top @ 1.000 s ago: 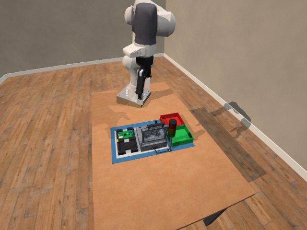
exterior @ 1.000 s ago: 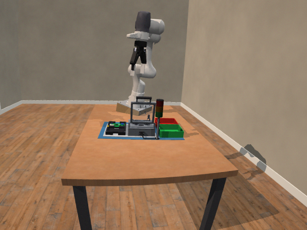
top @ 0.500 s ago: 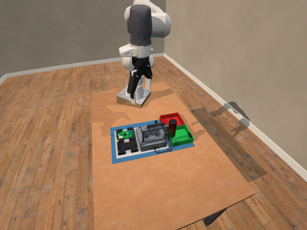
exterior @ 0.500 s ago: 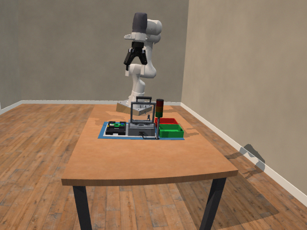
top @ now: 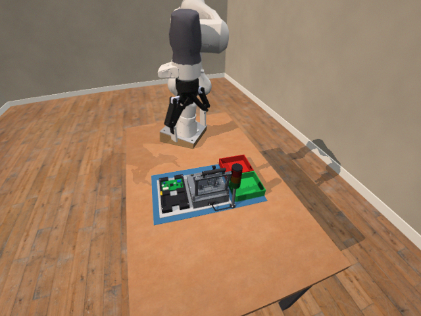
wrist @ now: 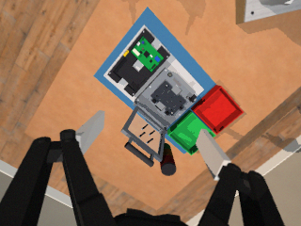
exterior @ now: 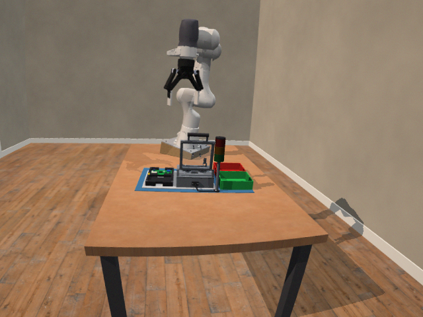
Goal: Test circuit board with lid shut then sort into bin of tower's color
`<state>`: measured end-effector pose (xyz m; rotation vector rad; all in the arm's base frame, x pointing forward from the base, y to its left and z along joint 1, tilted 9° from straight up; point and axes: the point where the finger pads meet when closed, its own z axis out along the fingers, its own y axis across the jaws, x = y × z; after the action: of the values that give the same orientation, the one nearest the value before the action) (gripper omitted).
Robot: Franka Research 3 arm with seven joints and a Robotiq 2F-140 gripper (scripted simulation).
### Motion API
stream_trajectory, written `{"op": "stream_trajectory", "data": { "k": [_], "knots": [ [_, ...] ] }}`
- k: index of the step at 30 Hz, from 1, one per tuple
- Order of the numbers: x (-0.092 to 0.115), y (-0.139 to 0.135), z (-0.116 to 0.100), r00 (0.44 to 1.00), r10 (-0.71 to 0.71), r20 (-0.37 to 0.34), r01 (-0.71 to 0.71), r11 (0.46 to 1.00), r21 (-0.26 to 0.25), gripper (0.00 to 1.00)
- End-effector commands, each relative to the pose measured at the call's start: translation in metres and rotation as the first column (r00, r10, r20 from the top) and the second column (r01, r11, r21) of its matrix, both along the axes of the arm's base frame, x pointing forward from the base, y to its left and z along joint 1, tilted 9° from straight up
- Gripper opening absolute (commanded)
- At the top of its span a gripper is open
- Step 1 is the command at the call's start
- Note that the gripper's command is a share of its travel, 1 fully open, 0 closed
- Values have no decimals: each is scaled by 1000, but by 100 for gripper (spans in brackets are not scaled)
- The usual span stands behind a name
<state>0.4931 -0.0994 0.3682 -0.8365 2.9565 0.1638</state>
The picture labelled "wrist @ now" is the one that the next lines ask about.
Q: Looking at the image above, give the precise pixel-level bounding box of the red open-top bin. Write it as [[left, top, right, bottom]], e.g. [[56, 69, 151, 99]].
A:
[[191, 85, 244, 134]]

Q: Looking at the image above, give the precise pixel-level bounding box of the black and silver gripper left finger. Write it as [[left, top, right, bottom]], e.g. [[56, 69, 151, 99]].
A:
[[0, 110, 118, 226]]

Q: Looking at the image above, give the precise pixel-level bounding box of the green circuit board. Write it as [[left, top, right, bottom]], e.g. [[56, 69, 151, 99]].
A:
[[131, 37, 164, 72]]

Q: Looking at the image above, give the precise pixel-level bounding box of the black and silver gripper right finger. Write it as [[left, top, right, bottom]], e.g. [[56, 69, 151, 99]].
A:
[[196, 128, 285, 226]]

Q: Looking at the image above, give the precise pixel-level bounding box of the green bin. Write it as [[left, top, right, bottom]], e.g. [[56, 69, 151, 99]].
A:
[[167, 109, 215, 155]]

